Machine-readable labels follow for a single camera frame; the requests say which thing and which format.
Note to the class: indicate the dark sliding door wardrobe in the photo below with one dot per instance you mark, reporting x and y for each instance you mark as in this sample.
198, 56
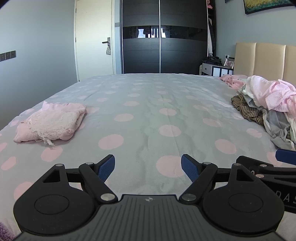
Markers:
161, 53

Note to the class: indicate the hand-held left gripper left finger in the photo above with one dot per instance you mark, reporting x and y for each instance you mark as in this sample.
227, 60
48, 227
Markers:
106, 169

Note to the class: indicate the photo frame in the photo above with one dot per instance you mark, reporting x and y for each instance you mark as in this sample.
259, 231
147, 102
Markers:
229, 63

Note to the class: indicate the light grey garment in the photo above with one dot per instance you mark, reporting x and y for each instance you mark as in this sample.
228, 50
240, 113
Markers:
251, 101

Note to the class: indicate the dark wall switch panel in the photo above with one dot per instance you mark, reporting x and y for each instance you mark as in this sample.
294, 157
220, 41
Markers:
8, 55

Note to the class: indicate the purple fluffy blanket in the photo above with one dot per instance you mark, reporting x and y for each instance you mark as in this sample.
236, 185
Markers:
5, 231

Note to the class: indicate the grey pink polka dot bedspread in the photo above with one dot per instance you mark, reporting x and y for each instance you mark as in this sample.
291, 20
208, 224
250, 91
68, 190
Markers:
148, 111

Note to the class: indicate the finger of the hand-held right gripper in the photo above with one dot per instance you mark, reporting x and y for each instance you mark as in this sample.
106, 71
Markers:
252, 162
286, 157

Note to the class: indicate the small hanging fabric pouch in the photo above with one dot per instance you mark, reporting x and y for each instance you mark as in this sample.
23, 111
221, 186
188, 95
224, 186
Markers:
108, 50

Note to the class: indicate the folded pink lace garment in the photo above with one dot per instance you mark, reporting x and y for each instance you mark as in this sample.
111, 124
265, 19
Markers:
50, 122

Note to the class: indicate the beige padded headboard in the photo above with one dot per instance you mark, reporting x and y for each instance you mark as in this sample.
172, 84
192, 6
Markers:
268, 60

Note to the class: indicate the black bag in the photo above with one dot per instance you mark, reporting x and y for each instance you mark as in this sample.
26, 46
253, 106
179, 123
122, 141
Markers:
212, 60

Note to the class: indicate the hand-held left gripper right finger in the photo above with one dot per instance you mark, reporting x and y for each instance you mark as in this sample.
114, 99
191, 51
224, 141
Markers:
188, 168

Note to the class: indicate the brown striped garment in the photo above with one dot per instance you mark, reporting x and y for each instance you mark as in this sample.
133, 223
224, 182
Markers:
247, 109

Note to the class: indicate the hanging white garment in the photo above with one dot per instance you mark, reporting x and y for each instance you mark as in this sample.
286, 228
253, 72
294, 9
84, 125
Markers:
210, 37

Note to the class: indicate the white crinkled garment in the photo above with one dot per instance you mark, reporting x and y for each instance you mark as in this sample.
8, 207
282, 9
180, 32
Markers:
248, 90

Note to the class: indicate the white and black nightstand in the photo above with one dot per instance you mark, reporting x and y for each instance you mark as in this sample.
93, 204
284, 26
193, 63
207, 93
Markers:
212, 70

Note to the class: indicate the white room door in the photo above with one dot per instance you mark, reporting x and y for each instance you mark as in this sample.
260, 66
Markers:
92, 41

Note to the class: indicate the pink printed cloth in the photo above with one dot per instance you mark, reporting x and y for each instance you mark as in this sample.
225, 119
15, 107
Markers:
231, 81

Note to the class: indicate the framed wall painting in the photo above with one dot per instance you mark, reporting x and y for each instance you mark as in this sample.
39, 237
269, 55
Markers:
263, 5

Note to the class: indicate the light pink garment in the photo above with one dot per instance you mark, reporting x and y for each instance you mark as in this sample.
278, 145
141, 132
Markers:
277, 95

